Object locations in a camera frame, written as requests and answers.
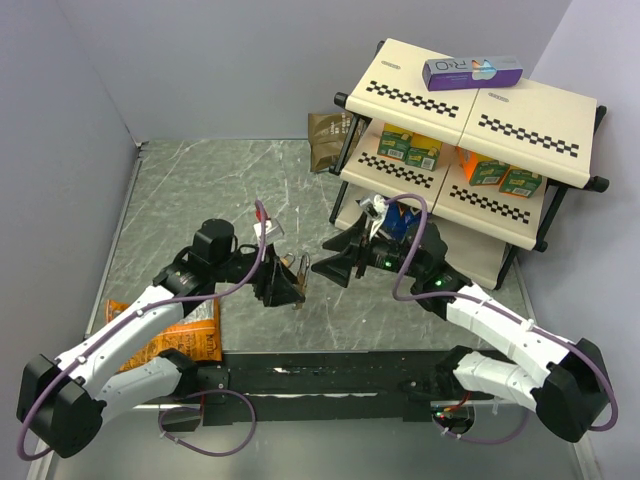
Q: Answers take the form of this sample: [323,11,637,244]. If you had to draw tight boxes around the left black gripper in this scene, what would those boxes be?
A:
[211,240,305,306]

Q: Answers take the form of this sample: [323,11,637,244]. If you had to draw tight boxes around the green box far right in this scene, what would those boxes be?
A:
[499,166,543,198]

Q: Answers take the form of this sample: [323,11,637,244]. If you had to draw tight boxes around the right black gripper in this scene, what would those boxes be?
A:
[311,211,424,288]

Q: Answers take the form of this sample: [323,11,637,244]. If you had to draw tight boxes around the beige three-tier shelf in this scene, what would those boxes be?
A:
[330,39,609,289]

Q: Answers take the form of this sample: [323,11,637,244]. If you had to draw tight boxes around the brass padlock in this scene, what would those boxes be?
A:
[292,252,311,311]

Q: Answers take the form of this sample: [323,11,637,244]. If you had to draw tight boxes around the orange chips bag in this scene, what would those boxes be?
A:
[118,299,223,373]

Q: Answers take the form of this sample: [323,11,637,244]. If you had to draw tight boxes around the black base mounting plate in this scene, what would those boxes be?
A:
[137,349,506,429]

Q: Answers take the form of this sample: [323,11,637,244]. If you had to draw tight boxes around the blue snack bag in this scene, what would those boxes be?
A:
[381,203,421,241]

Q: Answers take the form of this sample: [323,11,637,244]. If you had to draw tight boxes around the green box far left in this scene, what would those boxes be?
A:
[377,123,413,162]

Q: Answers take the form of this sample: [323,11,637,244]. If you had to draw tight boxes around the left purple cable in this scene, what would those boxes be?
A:
[17,199,266,461]

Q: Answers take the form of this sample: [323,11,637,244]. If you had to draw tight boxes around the brown foil pouch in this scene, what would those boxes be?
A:
[307,112,353,173]

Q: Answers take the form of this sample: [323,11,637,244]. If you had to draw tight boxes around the orange green box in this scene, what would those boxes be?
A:
[456,147,509,186]

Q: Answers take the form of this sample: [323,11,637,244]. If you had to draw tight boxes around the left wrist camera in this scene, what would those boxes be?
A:
[253,209,284,245]

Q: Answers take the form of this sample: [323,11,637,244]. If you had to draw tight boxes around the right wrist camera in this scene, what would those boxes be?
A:
[358,193,388,239]

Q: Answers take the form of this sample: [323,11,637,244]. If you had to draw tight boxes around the purple toothpaste box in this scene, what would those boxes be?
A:
[422,55,523,91]

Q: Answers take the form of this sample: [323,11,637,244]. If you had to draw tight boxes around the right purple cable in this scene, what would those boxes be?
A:
[384,193,619,445]

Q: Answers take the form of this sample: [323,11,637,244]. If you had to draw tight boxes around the purple cable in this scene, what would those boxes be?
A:
[384,193,619,445]
[17,199,266,461]

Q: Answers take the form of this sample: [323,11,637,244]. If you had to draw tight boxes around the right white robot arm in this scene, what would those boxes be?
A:
[312,219,618,443]

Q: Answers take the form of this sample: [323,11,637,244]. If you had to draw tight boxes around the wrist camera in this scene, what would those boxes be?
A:
[253,209,284,245]
[358,193,388,239]

